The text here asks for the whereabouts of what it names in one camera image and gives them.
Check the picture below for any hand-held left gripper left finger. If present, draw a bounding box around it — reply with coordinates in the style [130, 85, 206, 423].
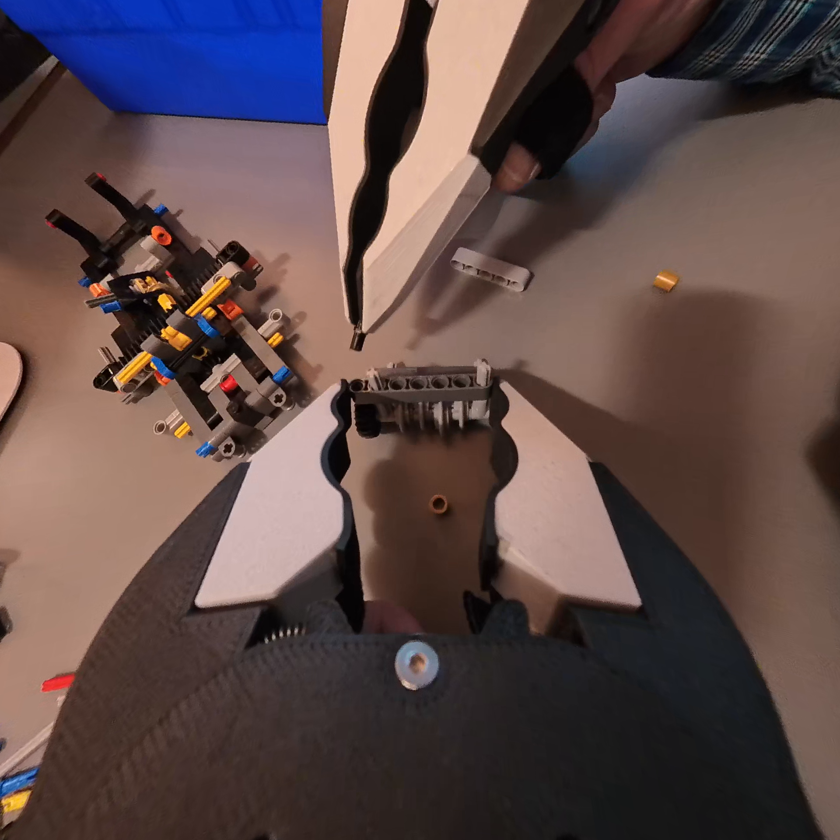
[193, 379, 367, 634]

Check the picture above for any person's right forearm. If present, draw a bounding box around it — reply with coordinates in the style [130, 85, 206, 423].
[646, 0, 840, 96]

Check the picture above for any light grey lego beam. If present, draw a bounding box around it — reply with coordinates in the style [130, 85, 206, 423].
[450, 247, 534, 292]

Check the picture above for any lego chassis assembly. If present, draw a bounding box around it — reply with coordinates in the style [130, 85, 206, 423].
[45, 172, 308, 462]

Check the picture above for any person's right hand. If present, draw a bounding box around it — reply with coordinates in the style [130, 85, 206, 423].
[491, 0, 718, 193]

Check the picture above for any small grey lego sub-assembly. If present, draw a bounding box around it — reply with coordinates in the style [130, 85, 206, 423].
[348, 360, 494, 438]

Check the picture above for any pile of loose lego pieces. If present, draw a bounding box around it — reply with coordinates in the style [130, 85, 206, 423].
[0, 764, 40, 831]

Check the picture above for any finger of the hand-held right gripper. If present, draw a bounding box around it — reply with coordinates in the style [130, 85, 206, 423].
[357, 0, 586, 334]
[325, 0, 422, 324]

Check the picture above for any blue plastic bin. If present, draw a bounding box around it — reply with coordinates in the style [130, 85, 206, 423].
[13, 0, 329, 127]

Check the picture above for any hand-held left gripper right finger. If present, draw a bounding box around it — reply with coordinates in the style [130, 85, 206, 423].
[479, 379, 644, 636]

